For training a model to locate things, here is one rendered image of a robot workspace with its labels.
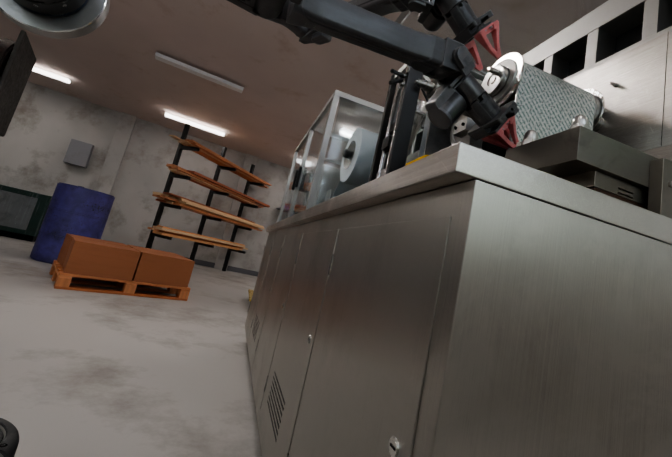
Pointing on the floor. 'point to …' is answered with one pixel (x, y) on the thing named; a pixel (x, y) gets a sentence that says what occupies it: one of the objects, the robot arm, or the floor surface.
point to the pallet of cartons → (120, 268)
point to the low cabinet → (21, 213)
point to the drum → (71, 219)
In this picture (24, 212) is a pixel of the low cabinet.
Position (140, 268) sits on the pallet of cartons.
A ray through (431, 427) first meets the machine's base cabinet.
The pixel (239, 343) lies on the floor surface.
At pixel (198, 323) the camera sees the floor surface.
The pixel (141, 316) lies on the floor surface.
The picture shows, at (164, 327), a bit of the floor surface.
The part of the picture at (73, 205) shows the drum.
